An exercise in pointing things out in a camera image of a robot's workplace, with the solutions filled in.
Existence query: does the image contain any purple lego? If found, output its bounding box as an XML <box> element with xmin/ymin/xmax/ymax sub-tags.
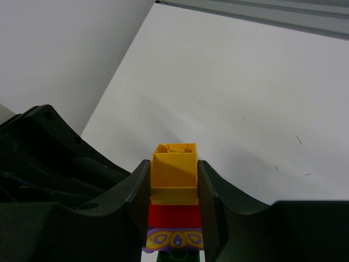
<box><xmin>142</xmin><ymin>228</ymin><xmax>204</xmax><ymax>253</ymax></box>

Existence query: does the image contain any green lego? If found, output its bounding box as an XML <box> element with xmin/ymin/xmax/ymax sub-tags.
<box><xmin>156</xmin><ymin>250</ymin><xmax>200</xmax><ymax>262</ymax></box>

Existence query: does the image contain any yellow flower lego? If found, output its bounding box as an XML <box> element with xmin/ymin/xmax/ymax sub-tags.
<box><xmin>150</xmin><ymin>143</ymin><xmax>198</xmax><ymax>206</ymax></box>

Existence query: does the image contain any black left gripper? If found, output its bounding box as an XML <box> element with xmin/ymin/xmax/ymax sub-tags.
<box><xmin>1</xmin><ymin>104</ymin><xmax>130</xmax><ymax>207</ymax></box>

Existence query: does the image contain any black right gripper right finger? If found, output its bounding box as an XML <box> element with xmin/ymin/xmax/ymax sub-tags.
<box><xmin>198</xmin><ymin>160</ymin><xmax>348</xmax><ymax>261</ymax></box>

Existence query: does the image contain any red lego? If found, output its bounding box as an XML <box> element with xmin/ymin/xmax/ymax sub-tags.
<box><xmin>148</xmin><ymin>203</ymin><xmax>202</xmax><ymax>229</ymax></box>

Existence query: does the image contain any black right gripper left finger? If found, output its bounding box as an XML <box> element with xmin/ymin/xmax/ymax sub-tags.
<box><xmin>1</xmin><ymin>160</ymin><xmax>150</xmax><ymax>261</ymax></box>

